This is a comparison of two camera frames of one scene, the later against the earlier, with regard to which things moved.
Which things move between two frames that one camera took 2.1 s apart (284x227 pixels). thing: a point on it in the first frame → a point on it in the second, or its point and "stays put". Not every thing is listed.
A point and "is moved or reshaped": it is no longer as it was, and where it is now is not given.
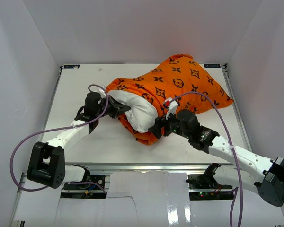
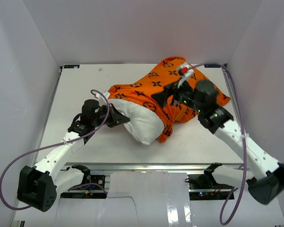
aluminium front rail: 151,166 stays put
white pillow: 142,115 is moved or reshaped
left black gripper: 118,108 → 117,118
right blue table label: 211,65 stays put
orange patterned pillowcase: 182,82 is moved or reshaped
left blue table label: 71,66 stays put
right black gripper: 160,122 → 168,90
